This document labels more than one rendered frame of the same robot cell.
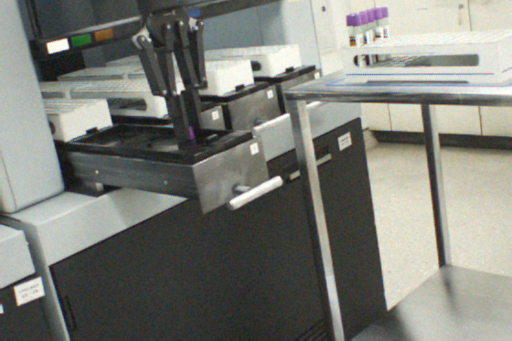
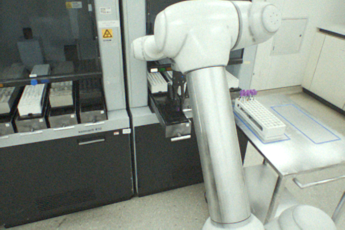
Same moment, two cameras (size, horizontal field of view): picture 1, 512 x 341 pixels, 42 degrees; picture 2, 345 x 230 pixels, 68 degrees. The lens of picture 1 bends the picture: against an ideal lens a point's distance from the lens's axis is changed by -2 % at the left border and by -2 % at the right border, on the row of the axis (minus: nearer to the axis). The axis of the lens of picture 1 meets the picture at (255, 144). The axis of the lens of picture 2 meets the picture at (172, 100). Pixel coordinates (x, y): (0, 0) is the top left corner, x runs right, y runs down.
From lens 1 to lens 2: 61 cm
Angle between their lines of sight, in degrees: 27
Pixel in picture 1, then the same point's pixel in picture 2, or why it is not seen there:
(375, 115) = (305, 81)
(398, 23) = (329, 51)
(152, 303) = (160, 142)
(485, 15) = not seen: outside the picture
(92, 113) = (161, 87)
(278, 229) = not seen: hidden behind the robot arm
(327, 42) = (296, 49)
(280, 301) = not seen: hidden behind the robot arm
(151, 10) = (174, 77)
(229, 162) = (177, 127)
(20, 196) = (134, 104)
